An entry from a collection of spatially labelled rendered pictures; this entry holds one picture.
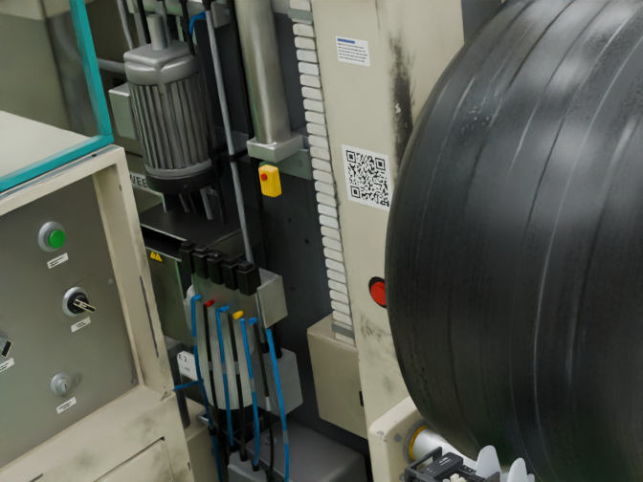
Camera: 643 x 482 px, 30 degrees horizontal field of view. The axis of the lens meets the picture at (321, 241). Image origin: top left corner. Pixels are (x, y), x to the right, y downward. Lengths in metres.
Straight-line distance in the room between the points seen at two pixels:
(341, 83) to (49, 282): 0.46
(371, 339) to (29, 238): 0.46
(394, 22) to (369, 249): 0.31
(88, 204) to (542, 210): 0.70
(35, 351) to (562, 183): 0.78
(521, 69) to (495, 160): 0.09
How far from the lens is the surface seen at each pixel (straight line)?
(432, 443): 1.48
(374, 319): 1.55
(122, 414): 1.67
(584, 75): 1.12
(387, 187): 1.43
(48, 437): 1.65
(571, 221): 1.06
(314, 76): 1.47
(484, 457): 1.19
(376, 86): 1.38
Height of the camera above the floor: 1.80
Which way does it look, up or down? 26 degrees down
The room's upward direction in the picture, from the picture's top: 8 degrees counter-clockwise
